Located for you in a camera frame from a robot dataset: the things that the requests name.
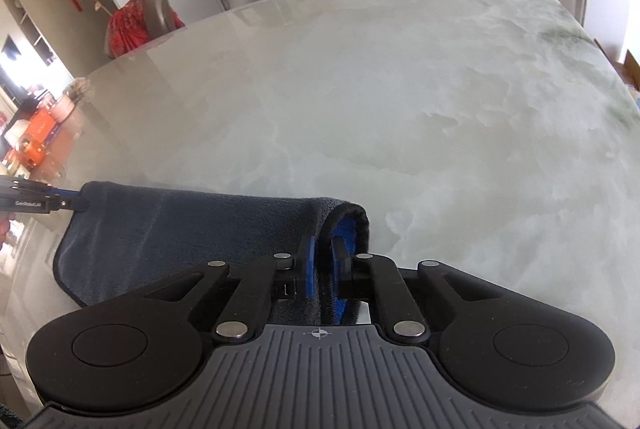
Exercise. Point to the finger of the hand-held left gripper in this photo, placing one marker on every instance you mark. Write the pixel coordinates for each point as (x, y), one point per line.
(74, 200)

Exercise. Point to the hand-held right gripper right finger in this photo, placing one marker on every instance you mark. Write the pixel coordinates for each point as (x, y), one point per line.
(340, 262)

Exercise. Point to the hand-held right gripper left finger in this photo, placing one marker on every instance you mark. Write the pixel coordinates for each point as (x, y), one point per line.
(310, 265)

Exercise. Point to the dark blue grey towel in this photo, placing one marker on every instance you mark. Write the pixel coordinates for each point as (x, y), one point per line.
(190, 234)

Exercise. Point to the orange box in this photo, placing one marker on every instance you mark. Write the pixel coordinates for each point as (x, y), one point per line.
(42, 129)

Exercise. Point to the red patterned cloth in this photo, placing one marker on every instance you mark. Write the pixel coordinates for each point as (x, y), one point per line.
(129, 26)

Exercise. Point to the grey chair with red cloth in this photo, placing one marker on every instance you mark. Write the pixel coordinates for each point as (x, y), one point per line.
(159, 9)

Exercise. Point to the cardboard box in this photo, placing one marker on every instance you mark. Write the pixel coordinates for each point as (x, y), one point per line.
(633, 69)

